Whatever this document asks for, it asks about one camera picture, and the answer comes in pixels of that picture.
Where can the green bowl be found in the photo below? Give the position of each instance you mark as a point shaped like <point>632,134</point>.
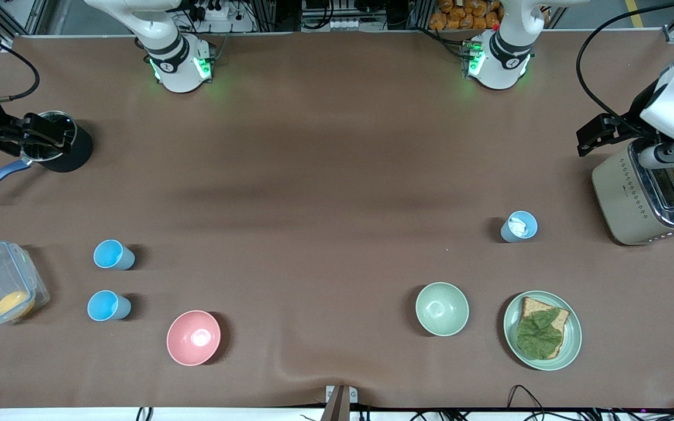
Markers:
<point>442,309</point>

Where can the orange fruit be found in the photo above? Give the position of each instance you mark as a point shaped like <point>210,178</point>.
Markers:
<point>14,304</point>

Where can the green lettuce leaf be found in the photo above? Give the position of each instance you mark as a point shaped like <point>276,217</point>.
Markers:
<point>539,336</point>

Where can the blue cup with paper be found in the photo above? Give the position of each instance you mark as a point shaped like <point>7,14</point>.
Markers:
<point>506,233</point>

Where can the bag of orange buns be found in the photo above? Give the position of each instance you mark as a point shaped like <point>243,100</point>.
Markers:
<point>466,14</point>

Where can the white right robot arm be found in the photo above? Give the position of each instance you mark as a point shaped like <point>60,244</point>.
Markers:
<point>178,61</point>

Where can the beige toaster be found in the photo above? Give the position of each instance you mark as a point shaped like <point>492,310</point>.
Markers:
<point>621,202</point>

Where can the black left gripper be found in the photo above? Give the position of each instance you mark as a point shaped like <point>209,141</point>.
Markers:
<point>630,123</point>

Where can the green plate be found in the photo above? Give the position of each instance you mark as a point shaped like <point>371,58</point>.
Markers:
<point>571,339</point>

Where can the metal table bracket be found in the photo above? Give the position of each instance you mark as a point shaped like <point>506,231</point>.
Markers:
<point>341,400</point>

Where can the brown table cover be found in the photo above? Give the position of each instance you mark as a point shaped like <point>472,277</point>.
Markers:
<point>337,175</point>

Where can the brown bread slice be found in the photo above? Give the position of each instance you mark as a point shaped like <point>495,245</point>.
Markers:
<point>533,305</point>

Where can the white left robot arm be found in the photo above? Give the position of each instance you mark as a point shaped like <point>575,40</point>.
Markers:
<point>504,58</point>

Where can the crumpled white paper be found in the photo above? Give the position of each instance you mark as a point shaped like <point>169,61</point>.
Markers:
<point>518,227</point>

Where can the pink bowl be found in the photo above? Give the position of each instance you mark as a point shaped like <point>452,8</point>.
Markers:
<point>193,338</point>

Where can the blue plastic cup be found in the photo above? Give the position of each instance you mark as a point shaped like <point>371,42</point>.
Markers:
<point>112,255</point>
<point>106,306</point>

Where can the white power strip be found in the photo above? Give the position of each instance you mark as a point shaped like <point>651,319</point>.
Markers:
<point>213,11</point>

